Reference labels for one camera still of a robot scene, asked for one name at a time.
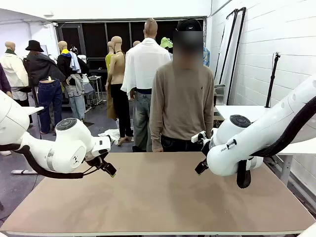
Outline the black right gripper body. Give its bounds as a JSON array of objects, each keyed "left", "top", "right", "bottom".
[{"left": 201, "top": 137, "right": 215, "bottom": 160}]

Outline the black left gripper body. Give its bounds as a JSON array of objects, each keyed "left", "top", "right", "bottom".
[{"left": 85, "top": 150, "right": 109, "bottom": 170}]

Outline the person's left forearm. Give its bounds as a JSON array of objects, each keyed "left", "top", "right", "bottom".
[{"left": 203, "top": 98, "right": 215, "bottom": 133}]

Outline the person's right forearm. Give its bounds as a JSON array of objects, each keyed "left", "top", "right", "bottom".
[{"left": 149, "top": 108, "right": 164, "bottom": 149}]

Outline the brown cardboard box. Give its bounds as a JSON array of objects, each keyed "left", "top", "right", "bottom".
[{"left": 213, "top": 106, "right": 226, "bottom": 128}]

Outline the white cloth on floor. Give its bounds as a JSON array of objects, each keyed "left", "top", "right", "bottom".
[{"left": 98, "top": 128, "right": 121, "bottom": 145}]

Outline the white side table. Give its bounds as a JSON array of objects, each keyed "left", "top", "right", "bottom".
[{"left": 214, "top": 105, "right": 316, "bottom": 186}]

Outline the person in beige sweater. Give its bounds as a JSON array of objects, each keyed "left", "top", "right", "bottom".
[{"left": 149, "top": 18, "right": 215, "bottom": 153}]

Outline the mannequin with yellow blue clothes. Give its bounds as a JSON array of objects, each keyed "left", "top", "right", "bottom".
[{"left": 57, "top": 40, "right": 90, "bottom": 122}]

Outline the white ironing stand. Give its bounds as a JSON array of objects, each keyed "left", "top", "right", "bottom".
[{"left": 88, "top": 74, "right": 103, "bottom": 106}]

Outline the mannequin in blue floral shirt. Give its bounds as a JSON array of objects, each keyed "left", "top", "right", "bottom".
[{"left": 203, "top": 46, "right": 210, "bottom": 68}]

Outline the black tripod stand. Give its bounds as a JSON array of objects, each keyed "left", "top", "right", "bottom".
[{"left": 265, "top": 52, "right": 281, "bottom": 109}]

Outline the bare mannequin in black trousers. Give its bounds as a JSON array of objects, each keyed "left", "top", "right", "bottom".
[{"left": 105, "top": 36, "right": 134, "bottom": 146}]

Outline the mannequin in yellow dress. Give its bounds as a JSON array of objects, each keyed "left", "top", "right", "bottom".
[{"left": 105, "top": 41, "right": 117, "bottom": 119}]

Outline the mannequin in white shirt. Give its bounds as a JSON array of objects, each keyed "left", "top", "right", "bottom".
[{"left": 120, "top": 18, "right": 171, "bottom": 153}]

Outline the mannequin in black coat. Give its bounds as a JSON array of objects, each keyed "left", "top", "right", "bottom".
[{"left": 23, "top": 39, "right": 66, "bottom": 109}]

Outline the black framed white panel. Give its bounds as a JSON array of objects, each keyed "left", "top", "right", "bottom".
[
  {"left": 226, "top": 6, "right": 247, "bottom": 106},
  {"left": 214, "top": 9, "right": 239, "bottom": 86}
]

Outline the green hat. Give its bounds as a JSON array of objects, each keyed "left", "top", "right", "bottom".
[{"left": 159, "top": 37, "right": 173, "bottom": 49}]

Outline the mannequin in purple top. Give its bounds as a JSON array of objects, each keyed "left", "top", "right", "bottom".
[{"left": 0, "top": 63, "right": 13, "bottom": 98}]

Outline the mannequin in cream jacket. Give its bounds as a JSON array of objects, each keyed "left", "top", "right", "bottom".
[{"left": 0, "top": 41, "right": 29, "bottom": 101}]

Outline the black cap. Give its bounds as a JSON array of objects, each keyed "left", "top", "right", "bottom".
[{"left": 176, "top": 18, "right": 203, "bottom": 32}]

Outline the black brimmed hat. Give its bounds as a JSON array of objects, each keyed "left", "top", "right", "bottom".
[{"left": 25, "top": 39, "right": 44, "bottom": 53}]

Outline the white tent canopy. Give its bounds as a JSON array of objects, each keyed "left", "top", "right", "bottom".
[{"left": 0, "top": 8, "right": 59, "bottom": 27}]

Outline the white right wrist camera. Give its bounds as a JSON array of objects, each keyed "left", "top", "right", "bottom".
[{"left": 191, "top": 132, "right": 207, "bottom": 144}]

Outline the black left arm cable sleeve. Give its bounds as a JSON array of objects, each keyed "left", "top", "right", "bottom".
[{"left": 0, "top": 144, "right": 109, "bottom": 180}]

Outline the white pedestal table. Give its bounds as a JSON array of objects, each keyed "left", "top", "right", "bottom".
[{"left": 11, "top": 106, "right": 44, "bottom": 175}]

